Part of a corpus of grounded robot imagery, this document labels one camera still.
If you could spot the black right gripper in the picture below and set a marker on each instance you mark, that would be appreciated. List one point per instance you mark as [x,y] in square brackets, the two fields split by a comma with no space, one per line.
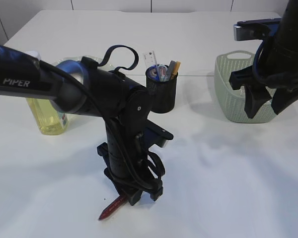
[256,85]

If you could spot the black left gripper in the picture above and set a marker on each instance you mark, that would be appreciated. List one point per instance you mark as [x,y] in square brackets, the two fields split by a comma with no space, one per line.
[132,168]

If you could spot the red marker pen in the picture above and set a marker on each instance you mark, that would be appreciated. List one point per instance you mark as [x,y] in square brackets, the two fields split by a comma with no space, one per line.
[112,207]

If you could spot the gold marker pen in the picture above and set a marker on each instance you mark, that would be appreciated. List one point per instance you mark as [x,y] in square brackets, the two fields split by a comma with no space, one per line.
[176,68]

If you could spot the silver marker pen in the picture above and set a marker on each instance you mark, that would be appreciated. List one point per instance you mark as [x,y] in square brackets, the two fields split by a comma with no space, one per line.
[169,70]

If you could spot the blue scissors with sheath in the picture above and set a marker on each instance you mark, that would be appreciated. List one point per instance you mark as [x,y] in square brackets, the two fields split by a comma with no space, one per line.
[155,73]

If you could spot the yellow liquid plastic bottle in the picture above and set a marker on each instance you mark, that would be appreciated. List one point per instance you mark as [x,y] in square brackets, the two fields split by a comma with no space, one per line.
[49,121]

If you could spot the clear plastic ruler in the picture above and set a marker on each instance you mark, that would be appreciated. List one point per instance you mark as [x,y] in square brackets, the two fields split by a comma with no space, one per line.
[150,61]

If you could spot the pink scissors purple sheath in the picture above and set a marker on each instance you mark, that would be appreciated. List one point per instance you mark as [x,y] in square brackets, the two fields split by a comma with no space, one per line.
[162,72]

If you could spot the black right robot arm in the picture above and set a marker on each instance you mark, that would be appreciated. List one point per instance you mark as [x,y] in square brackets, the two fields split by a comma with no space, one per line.
[279,53]

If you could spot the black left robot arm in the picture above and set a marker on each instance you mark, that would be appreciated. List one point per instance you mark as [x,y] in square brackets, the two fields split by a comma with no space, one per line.
[83,88]

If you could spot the green plastic woven basket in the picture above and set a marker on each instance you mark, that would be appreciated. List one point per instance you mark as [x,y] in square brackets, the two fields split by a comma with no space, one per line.
[232,101]

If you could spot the black mesh pen cup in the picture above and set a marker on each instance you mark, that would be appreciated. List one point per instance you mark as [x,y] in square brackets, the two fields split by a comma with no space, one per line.
[163,94]

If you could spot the green wavy glass plate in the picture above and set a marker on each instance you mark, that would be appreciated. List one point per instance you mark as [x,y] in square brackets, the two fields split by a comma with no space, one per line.
[107,67]

